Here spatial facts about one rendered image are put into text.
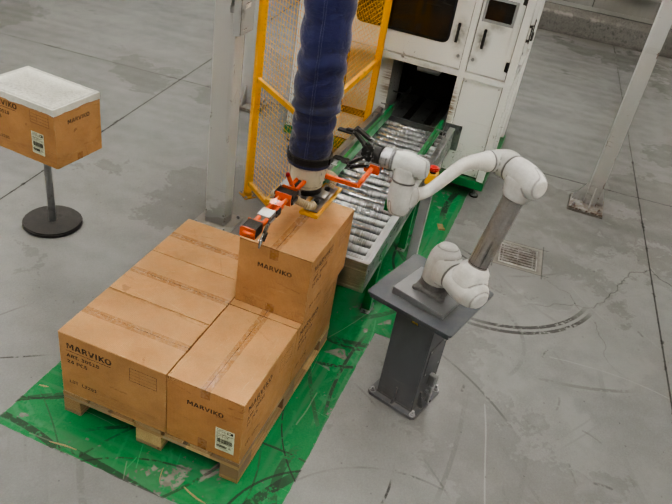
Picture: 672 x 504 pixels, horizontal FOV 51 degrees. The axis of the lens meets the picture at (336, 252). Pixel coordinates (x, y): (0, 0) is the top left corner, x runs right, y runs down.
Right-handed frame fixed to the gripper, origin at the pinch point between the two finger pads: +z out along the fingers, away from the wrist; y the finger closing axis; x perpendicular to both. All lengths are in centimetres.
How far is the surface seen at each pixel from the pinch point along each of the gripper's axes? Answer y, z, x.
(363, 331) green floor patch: 158, -15, 72
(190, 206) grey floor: 158, 153, 141
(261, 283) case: 87, 28, -3
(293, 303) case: 92, 9, -4
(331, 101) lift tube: -9.0, 12.9, 20.8
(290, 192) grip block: 33.2, 20.4, 2.5
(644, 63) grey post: 21, -139, 339
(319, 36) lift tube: -38.5, 20.9, 15.1
